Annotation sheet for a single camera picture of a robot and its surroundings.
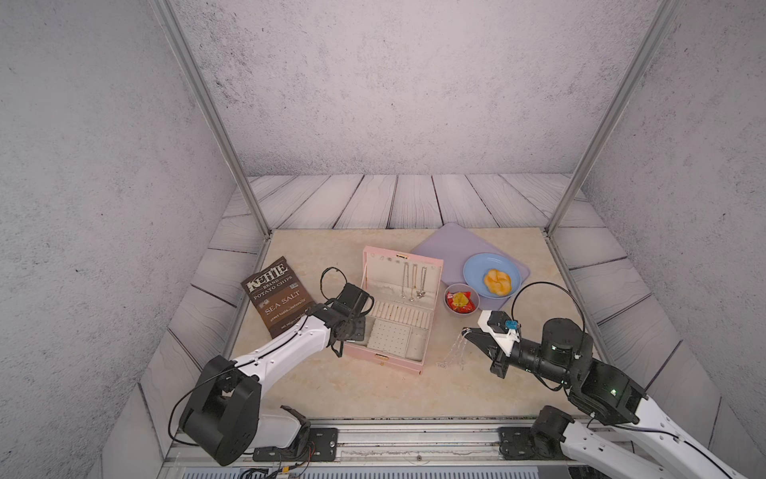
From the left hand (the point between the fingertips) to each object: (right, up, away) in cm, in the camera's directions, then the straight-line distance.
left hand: (359, 329), depth 87 cm
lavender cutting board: (+57, +15, +21) cm, 62 cm away
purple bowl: (+32, +11, +11) cm, 35 cm away
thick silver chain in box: (+18, +10, +2) cm, 21 cm away
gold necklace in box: (+17, +13, +1) cm, 21 cm away
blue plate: (+40, +17, +22) cm, 49 cm away
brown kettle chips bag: (-28, +7, +12) cm, 31 cm away
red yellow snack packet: (+31, +6, +9) cm, 33 cm away
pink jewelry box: (+11, -1, 0) cm, 11 cm away
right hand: (+25, +5, -24) cm, 35 cm away
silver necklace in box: (+13, +14, +1) cm, 19 cm away
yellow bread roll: (+45, +12, +15) cm, 49 cm away
